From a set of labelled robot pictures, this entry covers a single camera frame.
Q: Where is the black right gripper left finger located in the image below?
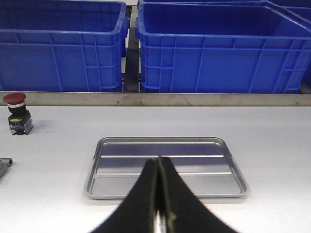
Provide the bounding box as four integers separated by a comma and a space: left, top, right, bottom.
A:
93, 159, 158, 233

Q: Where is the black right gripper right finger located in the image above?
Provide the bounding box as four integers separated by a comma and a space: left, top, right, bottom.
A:
158, 157, 236, 233

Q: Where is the silver metal tray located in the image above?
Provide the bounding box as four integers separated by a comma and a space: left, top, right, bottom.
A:
85, 137, 249, 200

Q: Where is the grey metal clamp block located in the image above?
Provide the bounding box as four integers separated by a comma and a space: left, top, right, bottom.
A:
0, 158, 13, 178

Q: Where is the red emergency stop button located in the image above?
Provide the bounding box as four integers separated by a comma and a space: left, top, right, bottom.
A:
3, 93, 33, 135

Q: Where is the blue plastic crate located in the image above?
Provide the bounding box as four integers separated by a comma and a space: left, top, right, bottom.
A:
137, 3, 311, 93
0, 0, 128, 92
263, 0, 311, 32

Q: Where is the blue plastic crate centre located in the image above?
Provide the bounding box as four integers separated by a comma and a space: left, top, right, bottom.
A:
0, 0, 128, 92

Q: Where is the blue plastic crate far right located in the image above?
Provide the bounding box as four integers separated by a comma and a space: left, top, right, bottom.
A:
263, 0, 311, 32

